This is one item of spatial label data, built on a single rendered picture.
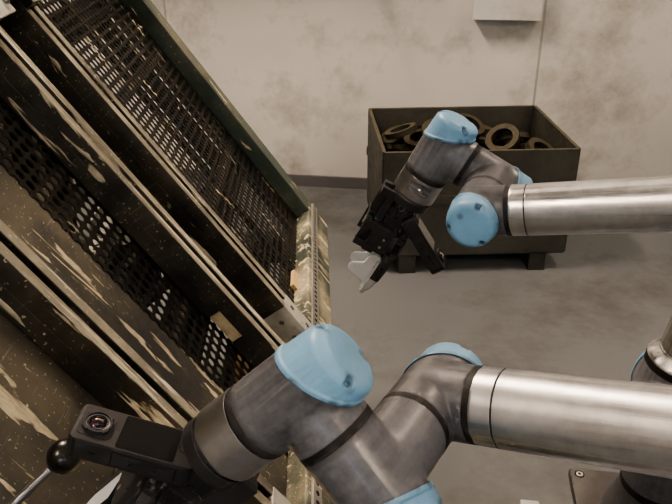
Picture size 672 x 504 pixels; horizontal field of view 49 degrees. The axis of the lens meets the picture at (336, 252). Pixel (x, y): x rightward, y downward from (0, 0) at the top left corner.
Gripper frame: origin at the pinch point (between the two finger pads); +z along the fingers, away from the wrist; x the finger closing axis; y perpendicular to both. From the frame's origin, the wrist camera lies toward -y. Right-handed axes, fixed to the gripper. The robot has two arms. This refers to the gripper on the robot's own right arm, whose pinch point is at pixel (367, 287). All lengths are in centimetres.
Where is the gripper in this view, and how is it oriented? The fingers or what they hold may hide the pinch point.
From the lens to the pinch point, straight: 135.0
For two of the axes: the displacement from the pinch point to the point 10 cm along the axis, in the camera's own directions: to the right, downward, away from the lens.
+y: -8.8, -4.6, -1.0
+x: -1.5, 4.6, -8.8
